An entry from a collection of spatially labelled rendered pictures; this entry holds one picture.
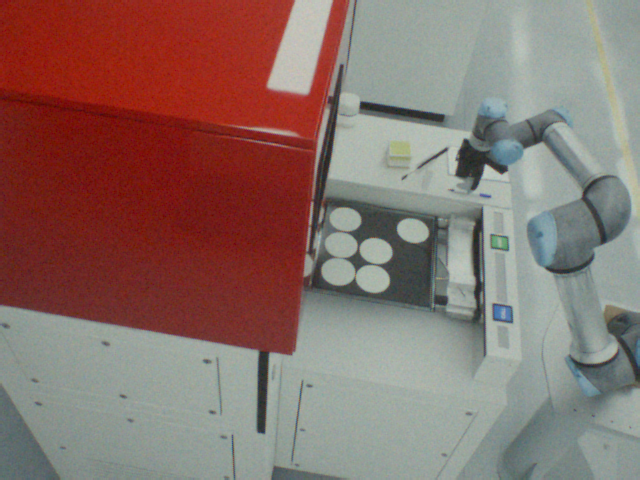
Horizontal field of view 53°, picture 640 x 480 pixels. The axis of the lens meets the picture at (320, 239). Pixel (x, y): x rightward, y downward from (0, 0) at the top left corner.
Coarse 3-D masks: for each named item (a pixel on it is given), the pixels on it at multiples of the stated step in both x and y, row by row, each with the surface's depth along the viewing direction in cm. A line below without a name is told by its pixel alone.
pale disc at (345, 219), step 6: (336, 210) 206; (342, 210) 206; (348, 210) 206; (330, 216) 204; (336, 216) 204; (342, 216) 205; (348, 216) 205; (354, 216) 205; (336, 222) 203; (342, 222) 203; (348, 222) 203; (354, 222) 203; (360, 222) 203; (342, 228) 201; (348, 228) 201; (354, 228) 202
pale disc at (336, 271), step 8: (328, 264) 192; (336, 264) 192; (344, 264) 192; (328, 272) 190; (336, 272) 190; (344, 272) 190; (352, 272) 190; (328, 280) 188; (336, 280) 188; (344, 280) 188
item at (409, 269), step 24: (360, 216) 205; (384, 216) 206; (408, 216) 207; (360, 240) 199; (384, 240) 200; (432, 240) 201; (360, 264) 193; (384, 264) 193; (408, 264) 194; (336, 288) 186; (360, 288) 187; (408, 288) 188
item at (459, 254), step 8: (448, 224) 210; (448, 232) 207; (456, 232) 207; (464, 232) 207; (472, 232) 208; (448, 240) 205; (456, 240) 205; (464, 240) 205; (472, 240) 205; (448, 248) 202; (456, 248) 203; (464, 248) 203; (472, 248) 203; (448, 256) 200; (456, 256) 200; (464, 256) 201; (472, 256) 201; (448, 264) 198; (456, 264) 198; (464, 264) 199; (472, 264) 199; (456, 272) 196; (464, 272) 197; (472, 272) 197; (448, 288) 192; (448, 296) 190; (472, 296) 191; (448, 312) 187; (456, 312) 187; (464, 312) 187
